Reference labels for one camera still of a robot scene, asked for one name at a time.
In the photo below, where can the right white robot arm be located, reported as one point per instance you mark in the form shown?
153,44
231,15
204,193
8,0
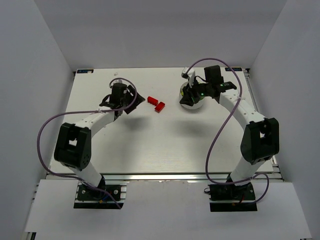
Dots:
260,140

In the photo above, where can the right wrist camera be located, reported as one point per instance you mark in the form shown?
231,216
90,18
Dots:
189,74

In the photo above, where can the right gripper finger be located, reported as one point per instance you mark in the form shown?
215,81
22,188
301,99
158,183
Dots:
189,104
188,94

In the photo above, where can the blue corner sticker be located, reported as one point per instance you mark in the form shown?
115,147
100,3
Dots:
235,69
84,71

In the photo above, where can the left blue corner sticker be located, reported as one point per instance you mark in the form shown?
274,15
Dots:
84,71

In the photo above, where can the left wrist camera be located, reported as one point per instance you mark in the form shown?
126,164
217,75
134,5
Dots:
115,81

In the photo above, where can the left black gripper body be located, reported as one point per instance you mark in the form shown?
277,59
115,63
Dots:
133,100

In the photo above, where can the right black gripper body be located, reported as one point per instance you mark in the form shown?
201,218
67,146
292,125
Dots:
187,95

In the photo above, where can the red long lego brick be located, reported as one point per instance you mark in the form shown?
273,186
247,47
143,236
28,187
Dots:
152,101

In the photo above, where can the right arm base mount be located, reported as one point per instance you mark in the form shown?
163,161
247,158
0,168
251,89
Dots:
231,198

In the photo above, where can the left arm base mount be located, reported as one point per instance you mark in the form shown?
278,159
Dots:
86,198

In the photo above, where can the white round divided container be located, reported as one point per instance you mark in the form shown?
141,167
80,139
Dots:
202,101

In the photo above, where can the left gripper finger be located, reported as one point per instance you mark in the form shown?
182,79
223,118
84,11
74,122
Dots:
134,106
134,95

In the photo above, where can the right blue corner sticker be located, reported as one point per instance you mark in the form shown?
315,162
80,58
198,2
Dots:
235,69

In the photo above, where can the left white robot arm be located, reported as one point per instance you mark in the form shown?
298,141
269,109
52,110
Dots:
74,143

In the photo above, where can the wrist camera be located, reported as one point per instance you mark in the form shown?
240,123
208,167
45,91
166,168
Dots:
115,81
189,74

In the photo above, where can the red square lego brick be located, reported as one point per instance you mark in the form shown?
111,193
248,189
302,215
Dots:
159,107

